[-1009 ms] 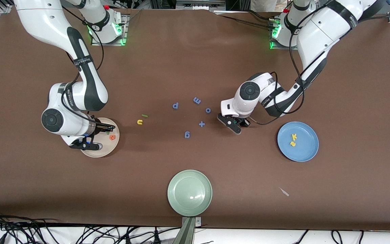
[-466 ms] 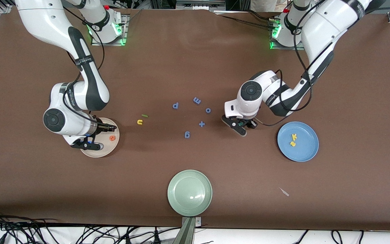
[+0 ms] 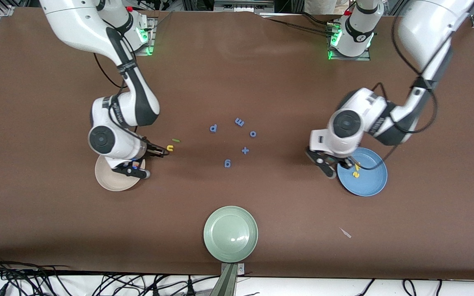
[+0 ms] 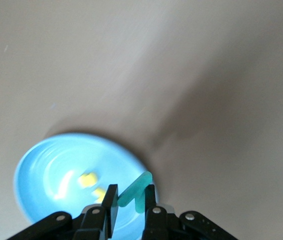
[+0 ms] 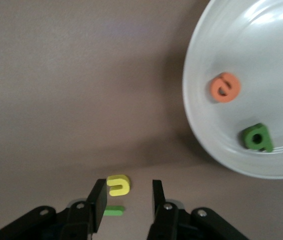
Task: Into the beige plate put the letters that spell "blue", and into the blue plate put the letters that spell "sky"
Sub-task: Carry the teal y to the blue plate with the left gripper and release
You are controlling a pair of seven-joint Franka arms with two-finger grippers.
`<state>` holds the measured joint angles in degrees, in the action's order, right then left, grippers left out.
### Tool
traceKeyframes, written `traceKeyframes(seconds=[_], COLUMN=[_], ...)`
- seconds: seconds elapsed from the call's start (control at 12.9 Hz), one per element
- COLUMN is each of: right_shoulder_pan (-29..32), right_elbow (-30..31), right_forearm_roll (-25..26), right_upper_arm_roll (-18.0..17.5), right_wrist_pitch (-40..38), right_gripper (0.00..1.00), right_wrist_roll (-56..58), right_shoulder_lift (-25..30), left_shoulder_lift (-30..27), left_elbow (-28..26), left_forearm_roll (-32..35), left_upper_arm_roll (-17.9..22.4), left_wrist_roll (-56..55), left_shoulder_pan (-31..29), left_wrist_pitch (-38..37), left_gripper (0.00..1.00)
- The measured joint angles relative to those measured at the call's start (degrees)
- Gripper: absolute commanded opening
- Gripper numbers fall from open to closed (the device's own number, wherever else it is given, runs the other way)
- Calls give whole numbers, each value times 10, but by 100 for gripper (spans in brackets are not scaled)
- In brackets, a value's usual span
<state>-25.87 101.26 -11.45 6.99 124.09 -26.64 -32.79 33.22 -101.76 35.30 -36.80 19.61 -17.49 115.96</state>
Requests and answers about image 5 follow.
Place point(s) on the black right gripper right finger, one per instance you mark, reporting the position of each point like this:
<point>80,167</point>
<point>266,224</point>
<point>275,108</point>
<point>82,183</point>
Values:
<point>157,197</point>

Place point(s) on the beige plastic plate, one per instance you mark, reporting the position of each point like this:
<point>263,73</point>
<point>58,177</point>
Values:
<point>269,62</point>

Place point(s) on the green foam letter b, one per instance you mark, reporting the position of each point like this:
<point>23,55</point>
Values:
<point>246,137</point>

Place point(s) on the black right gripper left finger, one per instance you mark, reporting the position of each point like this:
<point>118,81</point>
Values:
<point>100,197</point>

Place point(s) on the green foam letter l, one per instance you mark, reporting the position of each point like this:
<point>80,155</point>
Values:
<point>115,210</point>

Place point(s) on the yellow foam letter u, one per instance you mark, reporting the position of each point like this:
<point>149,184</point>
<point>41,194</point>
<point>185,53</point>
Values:
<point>125,185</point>

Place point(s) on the orange foam letter e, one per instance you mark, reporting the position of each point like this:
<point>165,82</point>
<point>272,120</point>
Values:
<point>215,87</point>

